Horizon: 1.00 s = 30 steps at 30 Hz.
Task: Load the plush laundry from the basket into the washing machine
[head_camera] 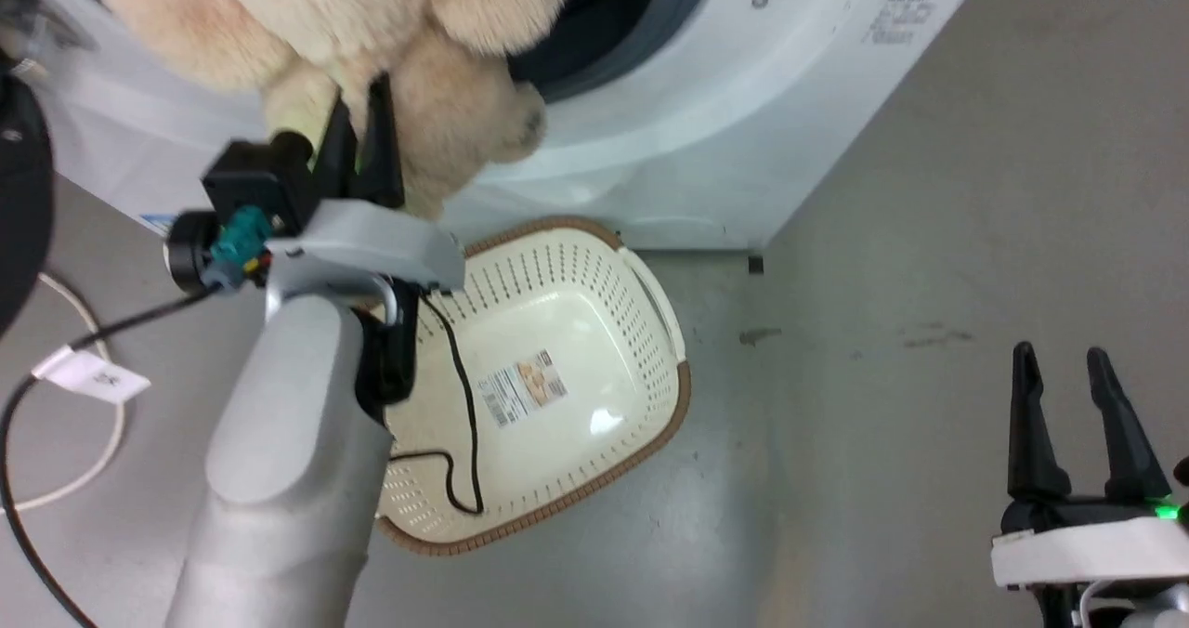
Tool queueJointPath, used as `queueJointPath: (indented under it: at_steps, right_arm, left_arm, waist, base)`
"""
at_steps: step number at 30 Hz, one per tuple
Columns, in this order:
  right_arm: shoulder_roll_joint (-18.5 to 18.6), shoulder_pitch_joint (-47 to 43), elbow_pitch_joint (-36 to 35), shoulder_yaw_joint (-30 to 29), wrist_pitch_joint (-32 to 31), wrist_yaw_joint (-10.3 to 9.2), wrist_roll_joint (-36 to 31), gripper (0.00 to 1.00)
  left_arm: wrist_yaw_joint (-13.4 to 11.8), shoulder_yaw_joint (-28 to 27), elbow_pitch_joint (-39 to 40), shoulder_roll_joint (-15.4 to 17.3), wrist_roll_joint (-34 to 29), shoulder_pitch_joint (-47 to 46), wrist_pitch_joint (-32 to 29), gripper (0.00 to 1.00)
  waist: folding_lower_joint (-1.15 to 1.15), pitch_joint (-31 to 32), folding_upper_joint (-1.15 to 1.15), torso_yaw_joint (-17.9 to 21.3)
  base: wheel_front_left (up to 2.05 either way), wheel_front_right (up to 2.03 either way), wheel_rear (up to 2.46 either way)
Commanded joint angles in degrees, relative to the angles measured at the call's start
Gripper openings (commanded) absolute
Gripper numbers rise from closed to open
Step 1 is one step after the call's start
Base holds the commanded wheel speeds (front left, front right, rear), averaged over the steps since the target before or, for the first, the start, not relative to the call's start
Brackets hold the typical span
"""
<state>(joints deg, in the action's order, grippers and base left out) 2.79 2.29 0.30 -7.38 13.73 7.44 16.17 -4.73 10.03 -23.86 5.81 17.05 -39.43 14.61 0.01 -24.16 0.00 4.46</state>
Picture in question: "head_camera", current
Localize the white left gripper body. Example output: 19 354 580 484
264 198 467 324

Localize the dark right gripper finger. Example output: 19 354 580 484
1007 341 1073 506
1086 347 1173 505

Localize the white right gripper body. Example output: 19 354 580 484
990 496 1189 594

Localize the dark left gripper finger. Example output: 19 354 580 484
312 92 359 205
357 73 406 210

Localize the beige plush teddy toy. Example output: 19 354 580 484
86 0 579 221

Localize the cream perforated laundry basket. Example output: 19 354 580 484
374 216 693 556

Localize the white front-load washing machine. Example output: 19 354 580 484
0 0 997 254

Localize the barcode label sticker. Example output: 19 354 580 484
477 349 568 428

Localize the dark grey drum door gasket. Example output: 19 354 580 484
506 0 718 104

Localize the black round washer door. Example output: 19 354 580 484
0 71 56 336

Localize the teal cable connector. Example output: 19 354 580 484
208 204 276 278

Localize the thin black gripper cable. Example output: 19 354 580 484
388 292 486 517

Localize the white paper cable tag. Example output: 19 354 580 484
31 347 151 405

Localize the white floor cable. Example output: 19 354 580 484
0 272 127 514

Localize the black cable with tag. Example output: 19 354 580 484
0 286 220 628

